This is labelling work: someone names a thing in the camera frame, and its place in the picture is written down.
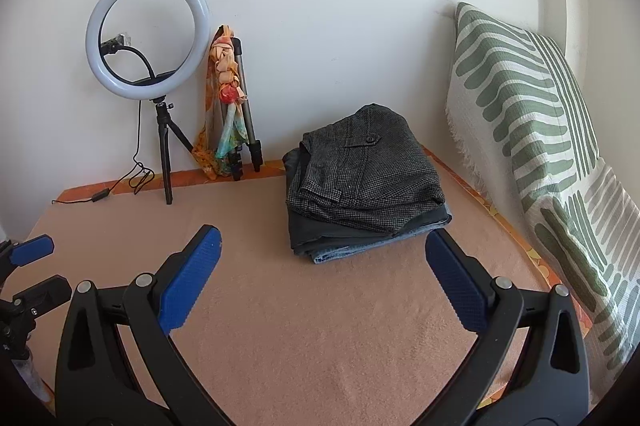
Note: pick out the grey tweed pants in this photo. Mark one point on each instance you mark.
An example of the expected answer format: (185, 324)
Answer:
(360, 176)

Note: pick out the orange patterned bed sheet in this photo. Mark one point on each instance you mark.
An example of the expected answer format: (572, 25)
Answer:
(537, 268)

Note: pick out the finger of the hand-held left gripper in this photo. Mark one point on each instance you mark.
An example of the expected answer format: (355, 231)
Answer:
(45, 293)
(32, 248)

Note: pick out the dark grey folded pants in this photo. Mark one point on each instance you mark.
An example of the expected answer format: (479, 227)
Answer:
(320, 231)

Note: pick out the grey folded tripod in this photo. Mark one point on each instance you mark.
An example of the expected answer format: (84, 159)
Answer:
(250, 121)

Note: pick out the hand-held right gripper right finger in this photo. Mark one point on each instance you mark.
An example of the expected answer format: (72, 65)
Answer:
(457, 281)

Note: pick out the blue folded jeans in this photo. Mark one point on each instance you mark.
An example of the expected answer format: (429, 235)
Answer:
(340, 254)

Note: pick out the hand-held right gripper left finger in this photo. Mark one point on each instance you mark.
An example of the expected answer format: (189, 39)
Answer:
(192, 276)

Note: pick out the orange floral scarf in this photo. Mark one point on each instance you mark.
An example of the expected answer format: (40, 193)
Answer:
(225, 61)

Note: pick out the green striped white pillow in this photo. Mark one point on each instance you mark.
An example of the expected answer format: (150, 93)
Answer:
(510, 106)

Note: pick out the black gooseneck phone holder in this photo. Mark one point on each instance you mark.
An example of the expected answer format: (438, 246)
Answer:
(112, 46)

